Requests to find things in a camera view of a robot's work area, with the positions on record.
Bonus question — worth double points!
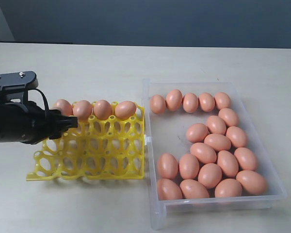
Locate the yellow plastic egg tray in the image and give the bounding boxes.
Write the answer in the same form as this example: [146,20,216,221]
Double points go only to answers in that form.
[26,101,145,181]

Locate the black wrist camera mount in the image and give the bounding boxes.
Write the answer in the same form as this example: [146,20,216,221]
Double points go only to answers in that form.
[0,71,38,103]

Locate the clear plastic container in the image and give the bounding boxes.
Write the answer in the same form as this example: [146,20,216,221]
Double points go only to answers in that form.
[142,79,287,230]

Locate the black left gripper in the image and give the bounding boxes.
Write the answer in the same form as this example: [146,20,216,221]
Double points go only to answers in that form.
[20,101,78,145]

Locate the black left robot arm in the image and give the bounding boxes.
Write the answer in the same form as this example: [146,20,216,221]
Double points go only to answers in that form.
[0,101,78,145]

